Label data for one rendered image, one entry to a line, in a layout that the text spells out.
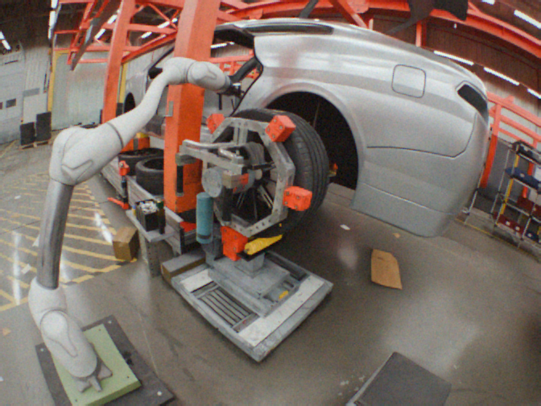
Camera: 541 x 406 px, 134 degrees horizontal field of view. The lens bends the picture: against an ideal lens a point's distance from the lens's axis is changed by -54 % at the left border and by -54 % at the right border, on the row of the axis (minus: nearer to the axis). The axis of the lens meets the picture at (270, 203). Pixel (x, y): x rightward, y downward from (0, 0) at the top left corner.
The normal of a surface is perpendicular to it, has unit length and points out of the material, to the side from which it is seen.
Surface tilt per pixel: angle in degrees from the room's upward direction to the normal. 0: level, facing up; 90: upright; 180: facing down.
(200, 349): 0
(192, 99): 90
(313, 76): 90
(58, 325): 6
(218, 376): 0
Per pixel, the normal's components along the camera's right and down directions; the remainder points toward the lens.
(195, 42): 0.77, 0.34
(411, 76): -0.62, 0.22
